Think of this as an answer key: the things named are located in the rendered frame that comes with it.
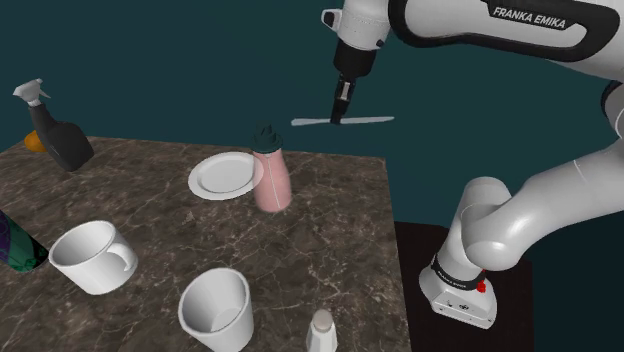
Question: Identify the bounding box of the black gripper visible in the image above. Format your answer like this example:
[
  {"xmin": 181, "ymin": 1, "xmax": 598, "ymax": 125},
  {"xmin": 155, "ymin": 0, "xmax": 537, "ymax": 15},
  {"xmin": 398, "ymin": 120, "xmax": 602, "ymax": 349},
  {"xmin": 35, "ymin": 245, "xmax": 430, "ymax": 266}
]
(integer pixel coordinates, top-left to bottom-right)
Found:
[{"xmin": 329, "ymin": 40, "xmax": 379, "ymax": 126}]

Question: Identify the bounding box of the grey table knife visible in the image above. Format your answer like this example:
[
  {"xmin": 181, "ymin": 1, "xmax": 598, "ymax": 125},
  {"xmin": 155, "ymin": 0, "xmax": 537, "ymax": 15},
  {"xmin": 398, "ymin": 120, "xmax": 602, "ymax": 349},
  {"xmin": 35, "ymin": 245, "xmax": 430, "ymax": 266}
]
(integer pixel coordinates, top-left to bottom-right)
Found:
[{"xmin": 290, "ymin": 115, "xmax": 396, "ymax": 127}]

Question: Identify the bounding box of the pink bottle dark teal cap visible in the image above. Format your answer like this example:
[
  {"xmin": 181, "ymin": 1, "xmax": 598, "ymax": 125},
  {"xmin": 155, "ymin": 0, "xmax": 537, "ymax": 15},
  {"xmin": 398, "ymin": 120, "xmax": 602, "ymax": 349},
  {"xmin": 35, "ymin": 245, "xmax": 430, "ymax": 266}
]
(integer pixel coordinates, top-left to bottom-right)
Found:
[{"xmin": 250, "ymin": 123, "xmax": 294, "ymax": 214}]

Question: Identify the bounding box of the white plate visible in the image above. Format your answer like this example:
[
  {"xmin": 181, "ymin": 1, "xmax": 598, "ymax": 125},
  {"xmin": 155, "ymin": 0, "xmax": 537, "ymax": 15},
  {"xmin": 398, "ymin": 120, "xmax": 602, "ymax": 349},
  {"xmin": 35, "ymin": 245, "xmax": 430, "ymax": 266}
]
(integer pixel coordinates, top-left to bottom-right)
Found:
[{"xmin": 187, "ymin": 150, "xmax": 265, "ymax": 202}]

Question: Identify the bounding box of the white shaker grey cap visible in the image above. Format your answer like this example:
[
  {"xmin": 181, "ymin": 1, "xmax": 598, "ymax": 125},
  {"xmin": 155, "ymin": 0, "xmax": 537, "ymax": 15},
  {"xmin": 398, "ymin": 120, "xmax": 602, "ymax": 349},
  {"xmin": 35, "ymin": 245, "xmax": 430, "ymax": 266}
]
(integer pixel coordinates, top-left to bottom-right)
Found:
[{"xmin": 305, "ymin": 308, "xmax": 339, "ymax": 352}]

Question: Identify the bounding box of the black spray bottle white trigger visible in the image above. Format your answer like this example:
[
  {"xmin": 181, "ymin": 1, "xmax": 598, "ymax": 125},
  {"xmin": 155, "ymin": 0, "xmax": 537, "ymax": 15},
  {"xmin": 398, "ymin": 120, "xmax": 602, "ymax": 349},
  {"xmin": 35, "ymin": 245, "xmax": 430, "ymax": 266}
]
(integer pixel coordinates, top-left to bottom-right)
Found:
[{"xmin": 12, "ymin": 77, "xmax": 96, "ymax": 173}]

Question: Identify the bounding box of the orange round fruit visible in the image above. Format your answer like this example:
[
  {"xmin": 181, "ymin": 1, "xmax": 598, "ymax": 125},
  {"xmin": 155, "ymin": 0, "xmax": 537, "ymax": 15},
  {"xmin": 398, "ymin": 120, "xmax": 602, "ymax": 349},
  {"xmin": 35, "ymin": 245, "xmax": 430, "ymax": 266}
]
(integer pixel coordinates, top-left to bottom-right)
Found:
[{"xmin": 23, "ymin": 129, "xmax": 49, "ymax": 154}]

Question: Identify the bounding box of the green purple patterned bottle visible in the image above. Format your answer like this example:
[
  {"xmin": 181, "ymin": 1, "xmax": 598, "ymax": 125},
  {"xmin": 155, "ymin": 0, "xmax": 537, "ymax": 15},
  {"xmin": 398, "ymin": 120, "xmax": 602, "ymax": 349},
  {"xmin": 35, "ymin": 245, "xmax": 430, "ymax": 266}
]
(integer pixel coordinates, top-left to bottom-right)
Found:
[{"xmin": 0, "ymin": 209, "xmax": 50, "ymax": 275}]

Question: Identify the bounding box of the white cup without handle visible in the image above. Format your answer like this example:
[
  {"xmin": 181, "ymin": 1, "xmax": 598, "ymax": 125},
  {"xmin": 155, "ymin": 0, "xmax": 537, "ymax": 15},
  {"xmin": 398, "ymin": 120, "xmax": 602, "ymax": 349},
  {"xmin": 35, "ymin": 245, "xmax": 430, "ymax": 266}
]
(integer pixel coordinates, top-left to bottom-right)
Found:
[{"xmin": 177, "ymin": 266, "xmax": 256, "ymax": 352}]

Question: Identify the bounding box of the white mug with handle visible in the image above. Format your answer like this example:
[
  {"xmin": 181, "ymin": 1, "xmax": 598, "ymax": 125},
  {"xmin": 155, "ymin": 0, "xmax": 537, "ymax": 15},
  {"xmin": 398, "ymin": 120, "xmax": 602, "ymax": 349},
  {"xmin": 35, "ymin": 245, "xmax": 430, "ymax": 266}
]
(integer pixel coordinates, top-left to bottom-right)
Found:
[{"xmin": 48, "ymin": 219, "xmax": 140, "ymax": 297}]

